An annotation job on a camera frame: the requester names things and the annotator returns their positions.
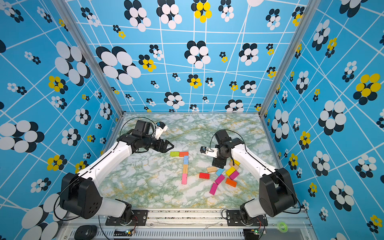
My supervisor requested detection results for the natural wood block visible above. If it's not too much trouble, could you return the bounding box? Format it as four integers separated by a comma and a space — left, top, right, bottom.
207, 167, 218, 174
230, 162, 239, 170
183, 165, 189, 174

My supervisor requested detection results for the green block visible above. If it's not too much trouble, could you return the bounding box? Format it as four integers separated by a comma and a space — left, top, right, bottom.
170, 152, 180, 157

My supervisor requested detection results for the red block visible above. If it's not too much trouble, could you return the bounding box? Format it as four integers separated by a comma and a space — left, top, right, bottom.
199, 173, 210, 180

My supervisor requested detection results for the pink block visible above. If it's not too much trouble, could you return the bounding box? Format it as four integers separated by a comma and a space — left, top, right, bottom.
182, 174, 188, 185

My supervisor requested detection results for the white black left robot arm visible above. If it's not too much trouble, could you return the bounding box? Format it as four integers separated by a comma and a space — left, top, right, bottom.
54, 119, 174, 223

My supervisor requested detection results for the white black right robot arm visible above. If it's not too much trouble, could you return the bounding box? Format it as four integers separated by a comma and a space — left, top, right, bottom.
206, 130, 300, 225

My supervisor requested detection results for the small light blue block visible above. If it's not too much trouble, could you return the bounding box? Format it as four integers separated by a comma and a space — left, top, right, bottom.
216, 168, 225, 176

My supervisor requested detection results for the magenta block middle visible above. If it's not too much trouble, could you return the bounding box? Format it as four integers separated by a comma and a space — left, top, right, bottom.
215, 175, 225, 185

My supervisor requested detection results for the magenta block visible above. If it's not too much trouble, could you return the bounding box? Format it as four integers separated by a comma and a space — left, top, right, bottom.
215, 175, 225, 185
209, 183, 218, 196
229, 171, 239, 180

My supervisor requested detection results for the magenta block upper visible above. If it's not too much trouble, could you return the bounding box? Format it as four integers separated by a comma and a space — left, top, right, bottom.
229, 171, 239, 180

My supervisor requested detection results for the orange block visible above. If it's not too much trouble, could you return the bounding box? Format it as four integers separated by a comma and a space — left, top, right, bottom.
226, 178, 237, 188

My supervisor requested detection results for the magenta block lower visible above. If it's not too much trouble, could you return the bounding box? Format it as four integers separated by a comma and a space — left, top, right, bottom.
209, 183, 218, 196

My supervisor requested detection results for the green tape roll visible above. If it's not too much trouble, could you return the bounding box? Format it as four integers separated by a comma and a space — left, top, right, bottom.
277, 222, 289, 233

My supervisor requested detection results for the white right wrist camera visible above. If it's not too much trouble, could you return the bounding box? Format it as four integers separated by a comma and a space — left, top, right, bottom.
200, 146, 219, 158

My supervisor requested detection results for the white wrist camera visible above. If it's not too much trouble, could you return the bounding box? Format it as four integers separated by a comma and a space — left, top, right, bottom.
200, 146, 219, 158
155, 122, 168, 140

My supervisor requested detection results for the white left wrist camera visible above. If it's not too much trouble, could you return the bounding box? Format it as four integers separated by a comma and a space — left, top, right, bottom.
155, 122, 168, 140

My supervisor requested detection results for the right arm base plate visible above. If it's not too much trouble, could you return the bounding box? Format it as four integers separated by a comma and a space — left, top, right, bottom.
223, 210, 269, 228

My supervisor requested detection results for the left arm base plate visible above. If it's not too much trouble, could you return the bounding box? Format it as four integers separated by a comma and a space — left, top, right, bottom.
105, 210, 149, 227

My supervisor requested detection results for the aluminium frame post left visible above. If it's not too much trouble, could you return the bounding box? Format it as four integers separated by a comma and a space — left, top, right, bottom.
52, 1, 124, 117

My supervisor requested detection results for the aluminium frame post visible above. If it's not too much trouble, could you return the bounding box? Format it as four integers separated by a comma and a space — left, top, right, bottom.
52, 1, 124, 117
259, 0, 321, 118

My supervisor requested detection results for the aluminium frame post right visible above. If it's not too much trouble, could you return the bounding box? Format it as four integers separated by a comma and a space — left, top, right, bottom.
259, 0, 321, 118

